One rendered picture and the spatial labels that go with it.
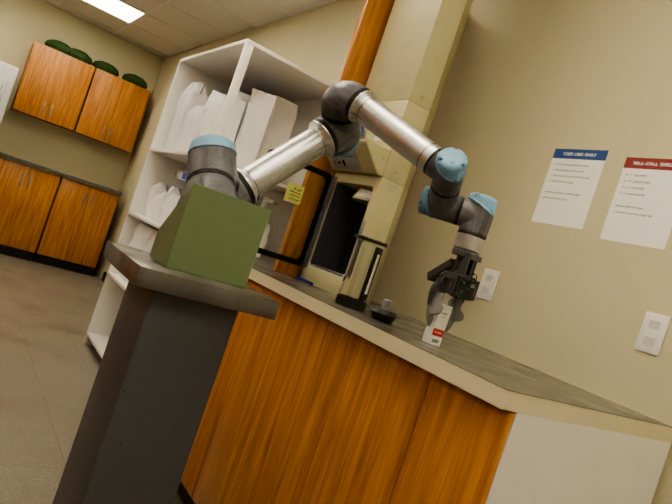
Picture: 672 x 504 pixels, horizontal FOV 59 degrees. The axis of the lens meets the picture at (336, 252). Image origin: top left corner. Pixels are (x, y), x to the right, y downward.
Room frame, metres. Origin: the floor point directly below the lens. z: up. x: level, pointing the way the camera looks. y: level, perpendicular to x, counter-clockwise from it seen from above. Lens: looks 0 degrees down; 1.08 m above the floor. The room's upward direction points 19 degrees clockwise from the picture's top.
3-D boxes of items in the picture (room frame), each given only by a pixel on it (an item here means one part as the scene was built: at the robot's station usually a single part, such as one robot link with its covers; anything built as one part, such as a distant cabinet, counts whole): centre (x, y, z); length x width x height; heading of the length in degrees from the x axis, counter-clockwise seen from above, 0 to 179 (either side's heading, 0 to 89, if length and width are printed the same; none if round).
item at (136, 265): (1.37, 0.30, 0.92); 0.32 x 0.32 x 0.04; 33
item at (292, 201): (2.35, 0.24, 1.19); 0.30 x 0.01 x 0.40; 124
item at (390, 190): (2.39, -0.09, 1.33); 0.32 x 0.25 x 0.77; 34
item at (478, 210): (1.55, -0.32, 1.30); 0.09 x 0.08 x 0.11; 79
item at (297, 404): (2.21, -0.13, 0.45); 2.05 x 0.67 x 0.90; 34
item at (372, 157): (2.29, 0.06, 1.46); 0.32 x 0.12 x 0.10; 34
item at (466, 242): (1.55, -0.32, 1.22); 0.08 x 0.08 x 0.05
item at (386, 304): (1.76, -0.19, 0.97); 0.09 x 0.09 x 0.07
